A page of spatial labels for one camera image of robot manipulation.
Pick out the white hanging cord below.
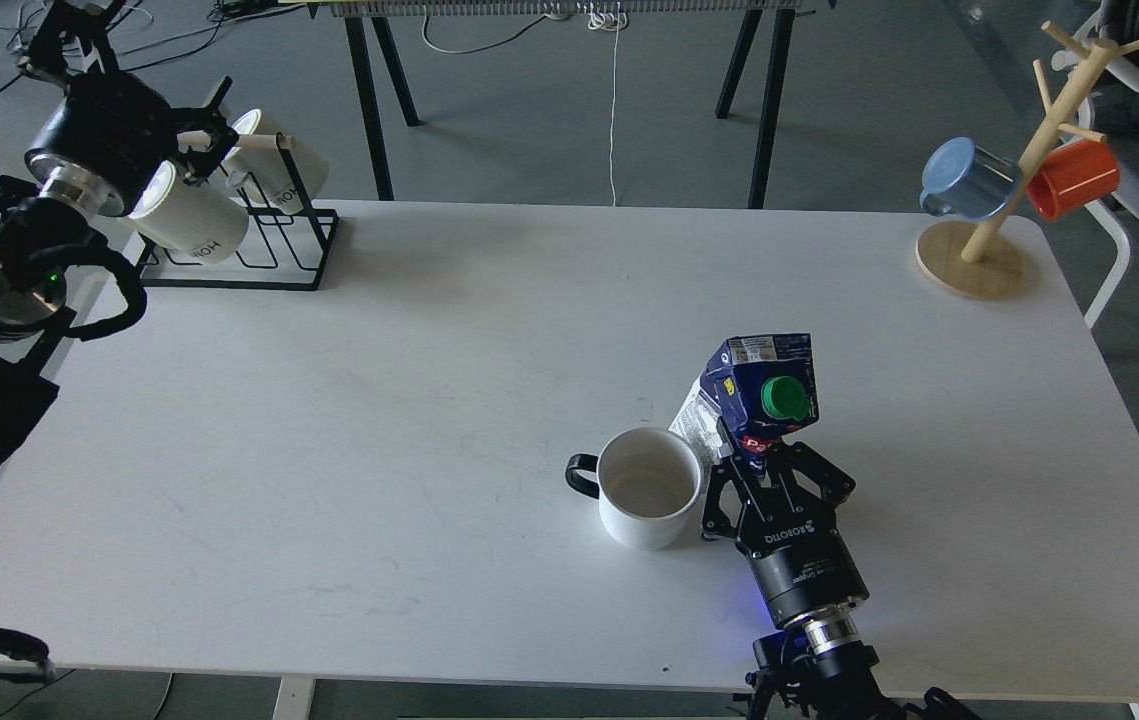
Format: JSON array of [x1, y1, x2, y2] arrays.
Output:
[[584, 8, 630, 206]]

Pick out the orange mug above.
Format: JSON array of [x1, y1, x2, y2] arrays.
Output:
[[1026, 138, 1121, 222]]

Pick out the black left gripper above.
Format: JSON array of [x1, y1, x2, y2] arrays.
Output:
[[26, 69, 240, 216]]

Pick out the white mug black handle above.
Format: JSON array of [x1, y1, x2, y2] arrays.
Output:
[[564, 427, 705, 551]]

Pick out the black floor cables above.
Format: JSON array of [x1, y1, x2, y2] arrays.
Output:
[[0, 0, 274, 136]]

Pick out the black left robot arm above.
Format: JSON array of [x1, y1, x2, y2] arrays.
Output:
[[0, 69, 237, 466]]

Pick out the white ribbed mug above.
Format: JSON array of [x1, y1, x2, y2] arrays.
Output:
[[222, 108, 330, 216], [120, 159, 249, 265]]

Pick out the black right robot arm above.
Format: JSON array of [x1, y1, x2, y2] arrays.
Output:
[[700, 420, 973, 719]]

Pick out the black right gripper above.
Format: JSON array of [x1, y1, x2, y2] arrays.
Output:
[[700, 420, 869, 629]]

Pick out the white ribbed mug front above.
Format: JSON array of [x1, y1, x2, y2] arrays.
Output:
[[120, 159, 249, 265]]

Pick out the blue white milk carton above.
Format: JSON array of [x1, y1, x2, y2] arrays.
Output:
[[669, 333, 820, 477]]

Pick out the wooden mug tree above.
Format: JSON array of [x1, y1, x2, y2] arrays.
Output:
[[916, 21, 1139, 298]]

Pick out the black trestle table legs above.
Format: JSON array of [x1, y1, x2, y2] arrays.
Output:
[[304, 1, 816, 210]]

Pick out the blue mug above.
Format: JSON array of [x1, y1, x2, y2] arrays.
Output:
[[918, 136, 1023, 222]]

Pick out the black wire mug rack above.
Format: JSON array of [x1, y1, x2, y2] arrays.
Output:
[[128, 134, 341, 291]]

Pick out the white ribbed mug rear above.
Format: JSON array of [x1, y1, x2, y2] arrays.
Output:
[[222, 108, 330, 216]]

